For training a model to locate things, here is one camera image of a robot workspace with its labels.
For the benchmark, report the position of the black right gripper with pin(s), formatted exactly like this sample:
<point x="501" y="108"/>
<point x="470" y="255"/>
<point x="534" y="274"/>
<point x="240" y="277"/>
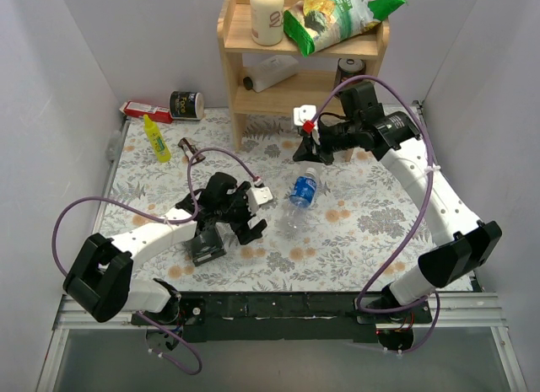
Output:
<point x="319" y="142"/>

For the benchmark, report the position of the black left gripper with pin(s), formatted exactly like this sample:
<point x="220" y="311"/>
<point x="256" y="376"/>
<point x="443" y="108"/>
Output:
<point x="243" y="215"/>

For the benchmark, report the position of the small blue-label water bottle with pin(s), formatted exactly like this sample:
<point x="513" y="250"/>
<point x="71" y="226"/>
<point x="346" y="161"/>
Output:
<point x="298" y="202"/>

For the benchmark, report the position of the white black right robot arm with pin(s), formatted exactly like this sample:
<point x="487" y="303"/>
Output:
<point x="401" y="144"/>

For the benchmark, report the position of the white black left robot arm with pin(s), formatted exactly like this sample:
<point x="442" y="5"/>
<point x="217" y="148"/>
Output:
<point x="101" y="280"/>

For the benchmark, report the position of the lying white bottle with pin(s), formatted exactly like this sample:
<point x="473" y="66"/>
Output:
<point x="270" y="72"/>

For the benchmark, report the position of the yellow squeeze bottle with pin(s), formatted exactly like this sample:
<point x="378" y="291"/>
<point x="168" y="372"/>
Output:
<point x="156" y="140"/>

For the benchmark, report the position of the cream lotion bottle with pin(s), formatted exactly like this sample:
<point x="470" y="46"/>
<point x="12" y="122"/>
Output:
<point x="267" y="21"/>

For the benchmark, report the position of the black green razor box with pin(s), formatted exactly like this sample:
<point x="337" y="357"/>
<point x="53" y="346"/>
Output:
<point x="205" y="247"/>

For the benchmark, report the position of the floral table cloth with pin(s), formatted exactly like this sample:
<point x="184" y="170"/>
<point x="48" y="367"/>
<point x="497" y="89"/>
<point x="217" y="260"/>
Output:
<point x="359" y="216"/>

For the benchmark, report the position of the wooden two-tier shelf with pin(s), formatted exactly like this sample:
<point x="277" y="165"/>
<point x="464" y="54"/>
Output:
<point x="308" y="87"/>

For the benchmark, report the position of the dark tin can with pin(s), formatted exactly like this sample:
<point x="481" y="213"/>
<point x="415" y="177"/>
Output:
<point x="348" y="68"/>

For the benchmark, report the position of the brown chocolate bar wrapper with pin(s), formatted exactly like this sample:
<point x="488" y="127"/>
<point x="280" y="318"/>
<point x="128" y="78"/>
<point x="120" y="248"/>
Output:
<point x="190" y="151"/>

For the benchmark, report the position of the black white paper cup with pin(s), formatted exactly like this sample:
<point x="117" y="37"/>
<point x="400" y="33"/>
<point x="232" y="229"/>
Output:
<point x="186" y="106"/>

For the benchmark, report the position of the green chips bag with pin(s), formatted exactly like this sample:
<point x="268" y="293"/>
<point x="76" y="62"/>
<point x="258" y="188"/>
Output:
<point x="314" y="25"/>

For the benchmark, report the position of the red white toothpaste box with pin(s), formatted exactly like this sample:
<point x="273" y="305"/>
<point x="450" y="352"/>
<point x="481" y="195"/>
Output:
<point x="139" y="110"/>

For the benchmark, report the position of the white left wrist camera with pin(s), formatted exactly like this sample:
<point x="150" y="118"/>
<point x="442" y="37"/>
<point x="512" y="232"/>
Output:
<point x="257" y="197"/>

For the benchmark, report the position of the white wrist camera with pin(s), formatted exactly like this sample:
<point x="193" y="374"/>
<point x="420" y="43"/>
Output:
<point x="257" y="197"/>
<point x="304" y="120"/>

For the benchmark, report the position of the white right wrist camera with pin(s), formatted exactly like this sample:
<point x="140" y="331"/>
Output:
<point x="304" y="120"/>

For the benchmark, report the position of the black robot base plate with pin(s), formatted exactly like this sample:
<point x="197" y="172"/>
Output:
<point x="299" y="316"/>

